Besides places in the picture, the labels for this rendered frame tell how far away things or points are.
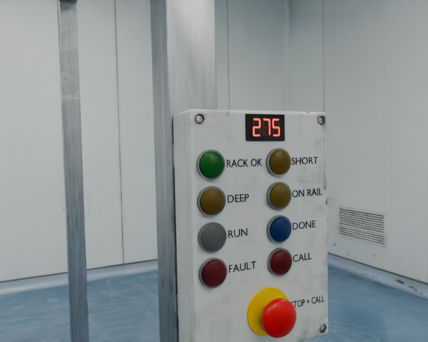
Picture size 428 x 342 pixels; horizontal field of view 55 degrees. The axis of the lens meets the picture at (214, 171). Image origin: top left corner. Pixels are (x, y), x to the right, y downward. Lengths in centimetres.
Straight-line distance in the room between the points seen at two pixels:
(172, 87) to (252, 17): 433
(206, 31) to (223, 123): 12
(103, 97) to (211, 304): 362
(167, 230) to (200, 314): 11
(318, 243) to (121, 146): 356
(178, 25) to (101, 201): 354
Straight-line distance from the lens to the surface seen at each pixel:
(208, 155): 40
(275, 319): 44
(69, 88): 156
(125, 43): 412
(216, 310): 44
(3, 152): 387
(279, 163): 44
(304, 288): 49
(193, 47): 48
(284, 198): 45
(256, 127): 43
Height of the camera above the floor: 117
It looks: 3 degrees down
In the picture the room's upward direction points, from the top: 1 degrees counter-clockwise
